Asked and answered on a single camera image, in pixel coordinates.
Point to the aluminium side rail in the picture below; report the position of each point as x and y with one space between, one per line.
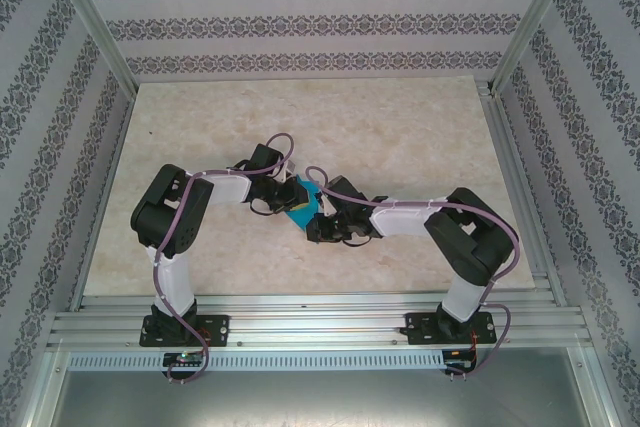
107 187
510 157

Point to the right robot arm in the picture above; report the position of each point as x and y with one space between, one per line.
400 217

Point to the blue square paper sheet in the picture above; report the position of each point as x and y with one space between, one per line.
302 219

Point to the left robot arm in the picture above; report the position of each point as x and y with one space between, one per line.
227 189

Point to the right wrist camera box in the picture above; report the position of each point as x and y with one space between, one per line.
327 204

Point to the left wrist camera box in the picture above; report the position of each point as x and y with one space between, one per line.
288 170

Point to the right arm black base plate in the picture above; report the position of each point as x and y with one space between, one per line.
420 329

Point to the aluminium frame post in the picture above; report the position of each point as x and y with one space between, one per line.
535 17
90 17

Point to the grey sheet metal panel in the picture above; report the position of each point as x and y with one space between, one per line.
320 399

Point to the long aluminium mounting rail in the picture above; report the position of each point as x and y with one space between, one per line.
315 322

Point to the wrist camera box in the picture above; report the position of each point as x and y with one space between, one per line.
327 204
288 170

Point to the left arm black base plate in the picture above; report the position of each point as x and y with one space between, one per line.
215 329

